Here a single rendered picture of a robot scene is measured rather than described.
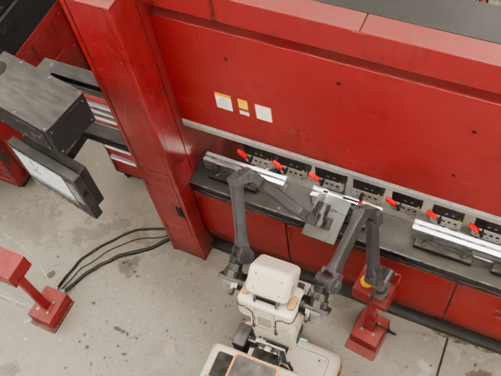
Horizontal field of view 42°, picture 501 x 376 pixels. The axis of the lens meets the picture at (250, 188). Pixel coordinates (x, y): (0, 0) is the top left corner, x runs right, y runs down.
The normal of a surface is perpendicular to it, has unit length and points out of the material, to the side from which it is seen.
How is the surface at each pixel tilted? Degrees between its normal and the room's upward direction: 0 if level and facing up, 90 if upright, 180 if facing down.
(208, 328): 0
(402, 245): 0
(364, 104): 90
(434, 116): 90
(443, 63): 90
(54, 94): 0
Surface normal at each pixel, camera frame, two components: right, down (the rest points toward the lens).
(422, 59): -0.41, 0.80
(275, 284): -0.36, 0.25
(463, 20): -0.11, -0.52
